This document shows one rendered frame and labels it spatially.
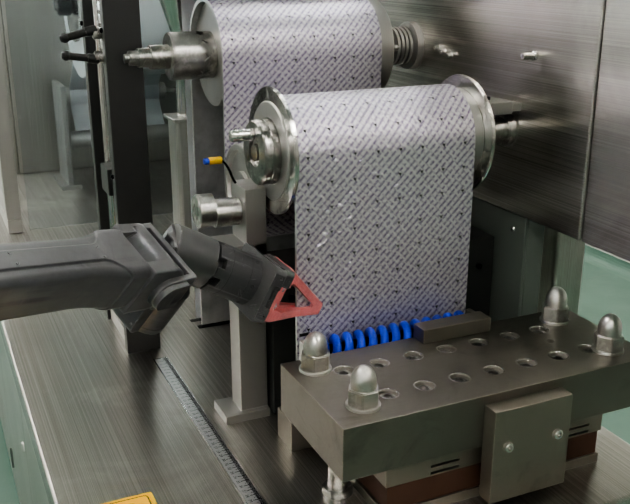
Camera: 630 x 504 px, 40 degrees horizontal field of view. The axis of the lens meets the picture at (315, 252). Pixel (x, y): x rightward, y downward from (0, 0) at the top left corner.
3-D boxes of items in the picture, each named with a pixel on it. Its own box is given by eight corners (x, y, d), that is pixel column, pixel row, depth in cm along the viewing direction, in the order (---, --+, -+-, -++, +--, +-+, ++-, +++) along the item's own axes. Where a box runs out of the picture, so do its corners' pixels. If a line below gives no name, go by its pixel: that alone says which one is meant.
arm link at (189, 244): (174, 243, 89) (170, 209, 93) (141, 288, 92) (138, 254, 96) (231, 265, 92) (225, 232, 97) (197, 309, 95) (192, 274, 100)
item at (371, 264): (295, 360, 104) (294, 211, 98) (462, 327, 113) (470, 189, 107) (297, 362, 104) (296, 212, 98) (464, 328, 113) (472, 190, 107)
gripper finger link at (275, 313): (315, 341, 101) (247, 316, 96) (291, 319, 107) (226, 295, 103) (341, 289, 101) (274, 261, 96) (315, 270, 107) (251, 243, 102)
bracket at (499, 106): (460, 110, 113) (461, 94, 113) (497, 107, 116) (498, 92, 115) (482, 116, 109) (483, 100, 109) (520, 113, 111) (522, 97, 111)
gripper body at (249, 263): (266, 327, 95) (208, 306, 91) (234, 295, 104) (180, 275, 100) (292, 274, 94) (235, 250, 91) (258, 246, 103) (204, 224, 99)
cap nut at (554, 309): (533, 317, 111) (536, 284, 109) (556, 312, 112) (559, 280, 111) (552, 328, 108) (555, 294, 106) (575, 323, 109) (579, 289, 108)
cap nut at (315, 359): (293, 365, 98) (293, 328, 96) (323, 359, 99) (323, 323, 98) (307, 379, 95) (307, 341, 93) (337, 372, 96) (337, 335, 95)
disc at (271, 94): (245, 181, 111) (251, 68, 103) (248, 181, 111) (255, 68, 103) (290, 237, 99) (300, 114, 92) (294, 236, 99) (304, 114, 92)
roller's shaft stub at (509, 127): (451, 146, 114) (453, 113, 113) (496, 142, 117) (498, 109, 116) (471, 153, 110) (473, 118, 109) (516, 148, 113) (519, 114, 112)
